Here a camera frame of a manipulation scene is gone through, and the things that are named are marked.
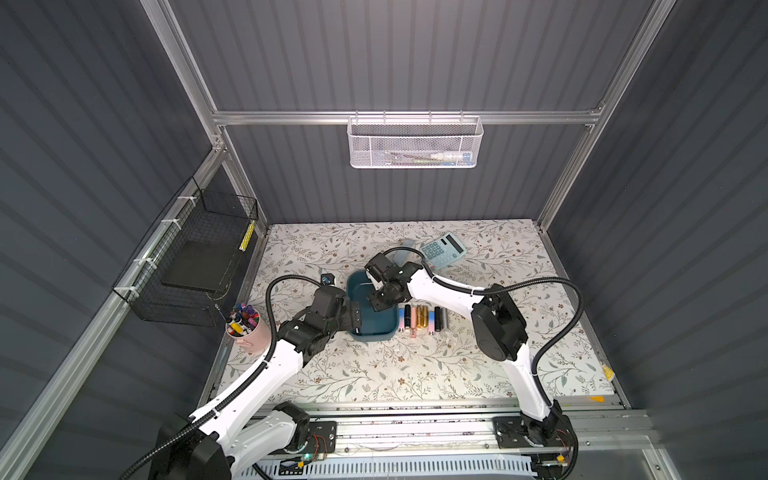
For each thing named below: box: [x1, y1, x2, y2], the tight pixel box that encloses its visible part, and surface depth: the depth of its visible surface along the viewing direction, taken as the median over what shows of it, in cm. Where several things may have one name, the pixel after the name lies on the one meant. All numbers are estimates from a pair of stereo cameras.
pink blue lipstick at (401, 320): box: [398, 308, 405, 333], surface depth 93 cm
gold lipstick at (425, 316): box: [422, 305, 429, 328], surface depth 95 cm
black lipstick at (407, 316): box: [404, 304, 411, 329], surface depth 96 cm
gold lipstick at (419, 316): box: [416, 305, 423, 328], surface depth 96 cm
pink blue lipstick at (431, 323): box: [428, 311, 435, 336], surface depth 93 cm
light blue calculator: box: [420, 232, 468, 271], surface depth 111 cm
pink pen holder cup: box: [226, 303, 272, 353], surface depth 82 cm
